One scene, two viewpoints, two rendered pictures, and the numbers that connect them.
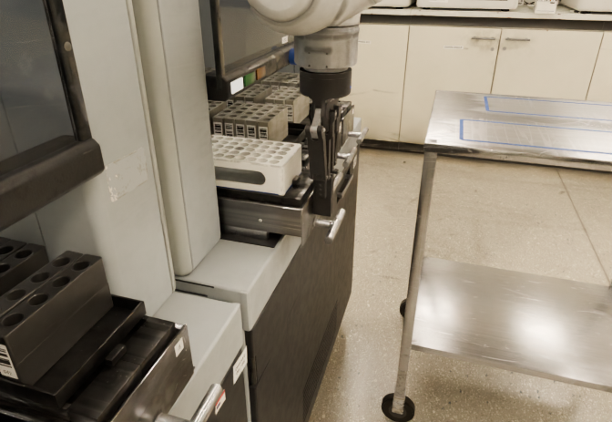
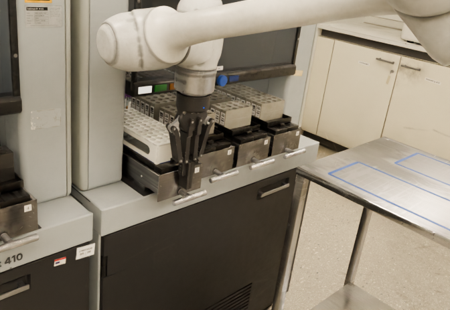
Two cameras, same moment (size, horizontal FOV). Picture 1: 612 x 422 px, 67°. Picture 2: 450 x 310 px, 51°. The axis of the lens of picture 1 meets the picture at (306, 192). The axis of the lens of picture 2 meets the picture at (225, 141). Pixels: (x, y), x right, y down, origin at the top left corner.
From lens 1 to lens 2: 0.61 m
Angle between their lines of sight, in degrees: 25
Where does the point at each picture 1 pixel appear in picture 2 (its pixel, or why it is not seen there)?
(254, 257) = (127, 196)
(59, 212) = (11, 127)
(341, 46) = (191, 81)
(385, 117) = not seen: hidden behind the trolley
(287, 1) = (106, 55)
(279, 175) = (155, 150)
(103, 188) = (27, 121)
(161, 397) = (9, 226)
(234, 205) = (131, 162)
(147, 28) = (80, 50)
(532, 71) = not seen: outside the picture
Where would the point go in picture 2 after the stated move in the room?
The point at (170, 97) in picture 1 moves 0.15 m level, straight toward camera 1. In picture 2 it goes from (89, 87) to (51, 105)
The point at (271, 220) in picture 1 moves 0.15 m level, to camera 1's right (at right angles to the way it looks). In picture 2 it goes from (146, 177) to (199, 198)
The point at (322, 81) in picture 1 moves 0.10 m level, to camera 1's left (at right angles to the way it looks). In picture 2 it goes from (181, 99) to (144, 89)
